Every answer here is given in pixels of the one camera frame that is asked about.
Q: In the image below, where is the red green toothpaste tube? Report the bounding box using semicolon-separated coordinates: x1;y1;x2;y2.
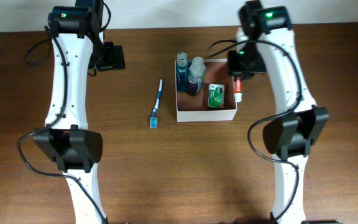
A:
234;78;242;103

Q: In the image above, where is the green soap box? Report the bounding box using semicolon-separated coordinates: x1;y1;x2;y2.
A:
207;83;225;110

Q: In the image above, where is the clear purple liquid bottle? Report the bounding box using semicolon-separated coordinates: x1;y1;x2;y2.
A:
187;57;206;96

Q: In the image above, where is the white cardboard box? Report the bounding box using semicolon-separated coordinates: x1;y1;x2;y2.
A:
175;59;237;122

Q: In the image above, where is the teal mouthwash bottle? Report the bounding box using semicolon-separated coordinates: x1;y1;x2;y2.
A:
176;52;189;92

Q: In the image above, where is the blue white toothbrush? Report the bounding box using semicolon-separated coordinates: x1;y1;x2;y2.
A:
149;79;163;129

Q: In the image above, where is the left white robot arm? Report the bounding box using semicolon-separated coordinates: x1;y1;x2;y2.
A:
31;0;126;223

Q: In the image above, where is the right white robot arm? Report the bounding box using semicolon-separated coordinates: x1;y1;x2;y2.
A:
228;1;329;223

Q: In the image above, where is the left black cable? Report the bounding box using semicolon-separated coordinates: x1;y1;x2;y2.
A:
16;0;113;224

